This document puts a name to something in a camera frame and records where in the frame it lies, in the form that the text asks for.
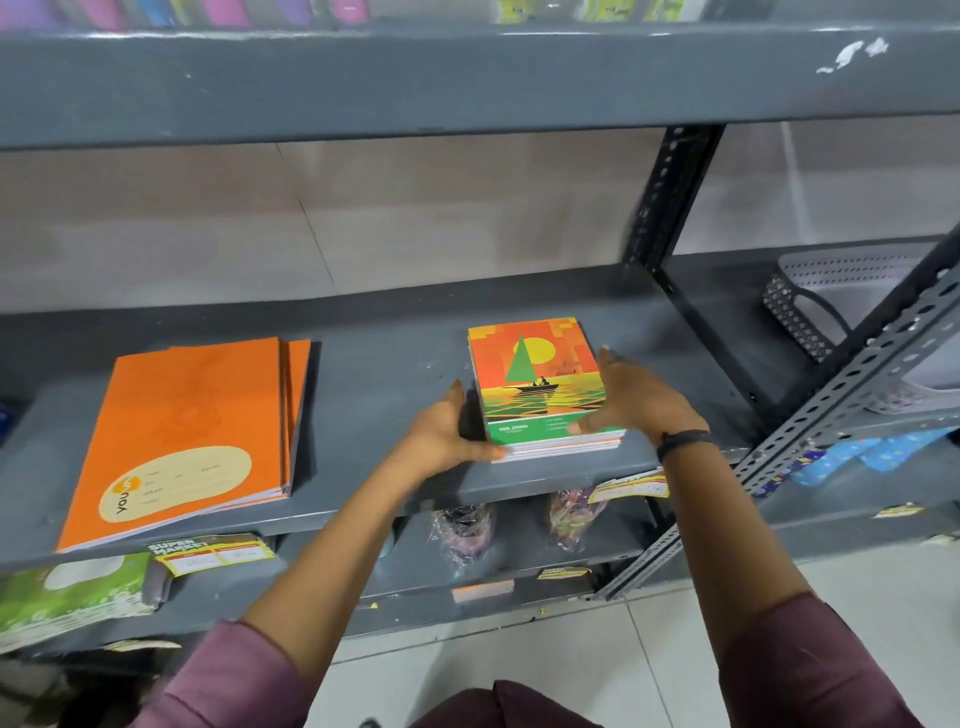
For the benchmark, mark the black wristband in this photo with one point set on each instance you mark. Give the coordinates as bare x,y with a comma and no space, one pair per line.
682,441

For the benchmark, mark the maroon shirt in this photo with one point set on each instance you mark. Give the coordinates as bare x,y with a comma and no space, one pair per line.
810,675

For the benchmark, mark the yellow shelf price label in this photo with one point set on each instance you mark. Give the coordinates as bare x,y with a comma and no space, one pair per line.
628,487
898,511
142,645
214,553
564,574

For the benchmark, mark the row of yellow green packets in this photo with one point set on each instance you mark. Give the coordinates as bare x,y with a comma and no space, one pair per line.
600,9

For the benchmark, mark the row of colourful book spines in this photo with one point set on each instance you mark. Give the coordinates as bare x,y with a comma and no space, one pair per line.
210,11

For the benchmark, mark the dark grey metal shelf rack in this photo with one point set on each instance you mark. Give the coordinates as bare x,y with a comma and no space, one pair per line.
375,75

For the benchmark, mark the plastic wrapped colourful bundle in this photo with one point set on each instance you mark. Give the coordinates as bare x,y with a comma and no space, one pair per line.
574,517

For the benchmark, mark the person's left forearm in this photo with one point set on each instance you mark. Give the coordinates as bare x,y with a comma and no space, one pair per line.
337,555

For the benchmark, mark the stack of green notebooks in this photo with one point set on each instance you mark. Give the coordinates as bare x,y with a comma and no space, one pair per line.
67,592

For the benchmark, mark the orange notebook with cream label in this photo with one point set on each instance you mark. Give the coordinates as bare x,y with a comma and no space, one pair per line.
172,442

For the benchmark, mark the stack of sailboat cover notebooks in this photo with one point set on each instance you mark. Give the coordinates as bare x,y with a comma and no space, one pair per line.
536,382

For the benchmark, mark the light grey perforated metal rack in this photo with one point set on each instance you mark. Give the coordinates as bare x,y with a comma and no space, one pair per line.
862,375

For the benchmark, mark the person's right hand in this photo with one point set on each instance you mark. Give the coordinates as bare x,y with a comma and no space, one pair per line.
645,401

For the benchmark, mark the person's right forearm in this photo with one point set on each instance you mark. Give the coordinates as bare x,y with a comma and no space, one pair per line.
727,532

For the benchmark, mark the plain orange notebook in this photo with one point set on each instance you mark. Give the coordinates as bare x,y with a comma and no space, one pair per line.
298,405

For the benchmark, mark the grey perforated plastic basket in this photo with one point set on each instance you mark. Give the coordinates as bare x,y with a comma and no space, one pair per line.
847,277

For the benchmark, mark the person's right thumb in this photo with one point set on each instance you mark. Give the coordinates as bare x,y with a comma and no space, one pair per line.
592,425

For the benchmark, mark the white perforated plastic basket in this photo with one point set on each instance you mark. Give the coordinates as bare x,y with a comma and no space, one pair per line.
911,397

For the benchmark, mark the person's left thumb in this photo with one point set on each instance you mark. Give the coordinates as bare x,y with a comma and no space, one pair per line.
484,452

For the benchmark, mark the plastic wrapped dark bundle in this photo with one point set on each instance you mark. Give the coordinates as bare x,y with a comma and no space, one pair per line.
465,536

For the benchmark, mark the blue patterned pouch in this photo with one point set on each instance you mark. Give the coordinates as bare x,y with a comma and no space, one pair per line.
862,454

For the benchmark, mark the person's left hand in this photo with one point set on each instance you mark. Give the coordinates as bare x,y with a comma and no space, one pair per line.
435,439

